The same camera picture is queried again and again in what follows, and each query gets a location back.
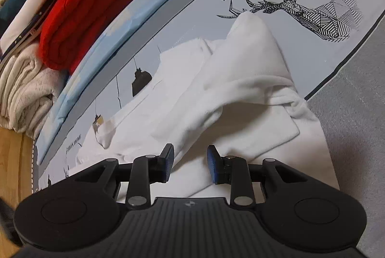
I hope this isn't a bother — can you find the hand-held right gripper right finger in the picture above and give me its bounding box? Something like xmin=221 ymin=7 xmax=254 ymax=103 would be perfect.
xmin=207 ymin=145 xmax=310 ymax=207

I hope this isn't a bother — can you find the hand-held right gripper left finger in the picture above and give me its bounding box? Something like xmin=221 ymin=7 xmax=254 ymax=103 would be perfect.
xmin=71 ymin=143 xmax=175 ymax=210

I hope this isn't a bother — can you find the white baby garment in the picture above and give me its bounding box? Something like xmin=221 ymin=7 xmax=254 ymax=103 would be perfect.
xmin=75 ymin=13 xmax=340 ymax=198

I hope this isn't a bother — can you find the light blue sheet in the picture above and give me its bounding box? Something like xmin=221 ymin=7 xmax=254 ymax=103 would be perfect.
xmin=38 ymin=0 xmax=241 ymax=165

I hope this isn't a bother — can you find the grey bed cover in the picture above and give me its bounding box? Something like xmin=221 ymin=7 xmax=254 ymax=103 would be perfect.
xmin=30 ymin=0 xmax=385 ymax=246

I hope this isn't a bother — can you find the cream folded quilt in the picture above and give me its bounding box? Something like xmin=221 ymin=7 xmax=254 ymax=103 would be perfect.
xmin=0 ymin=43 xmax=65 ymax=134

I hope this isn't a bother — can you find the red folded blanket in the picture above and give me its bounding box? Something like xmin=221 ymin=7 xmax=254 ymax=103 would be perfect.
xmin=39 ymin=0 xmax=157 ymax=70

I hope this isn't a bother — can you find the wooden bed frame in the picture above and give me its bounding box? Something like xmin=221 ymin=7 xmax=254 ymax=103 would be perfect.
xmin=0 ymin=123 xmax=39 ymax=207

